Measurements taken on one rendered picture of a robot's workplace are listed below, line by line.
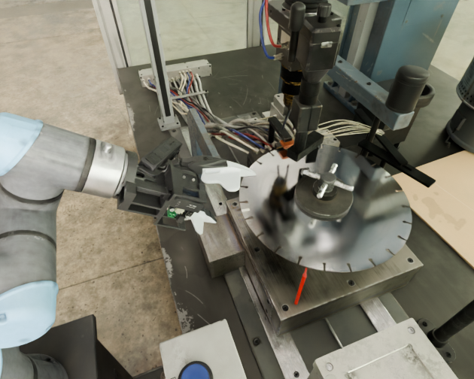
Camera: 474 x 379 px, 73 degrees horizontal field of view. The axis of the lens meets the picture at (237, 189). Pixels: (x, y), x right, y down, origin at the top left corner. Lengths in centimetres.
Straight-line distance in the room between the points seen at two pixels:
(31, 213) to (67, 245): 144
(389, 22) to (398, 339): 90
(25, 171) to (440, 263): 85
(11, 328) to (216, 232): 45
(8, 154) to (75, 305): 132
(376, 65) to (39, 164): 106
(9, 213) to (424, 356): 61
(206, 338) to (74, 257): 137
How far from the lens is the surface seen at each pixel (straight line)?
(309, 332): 72
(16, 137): 44
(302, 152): 63
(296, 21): 50
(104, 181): 44
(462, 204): 107
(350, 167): 73
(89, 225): 195
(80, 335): 78
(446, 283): 89
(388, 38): 122
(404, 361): 59
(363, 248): 60
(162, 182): 48
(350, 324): 75
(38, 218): 48
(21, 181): 46
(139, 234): 182
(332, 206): 63
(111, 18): 155
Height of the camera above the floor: 142
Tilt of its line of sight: 47 degrees down
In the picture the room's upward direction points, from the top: straight up
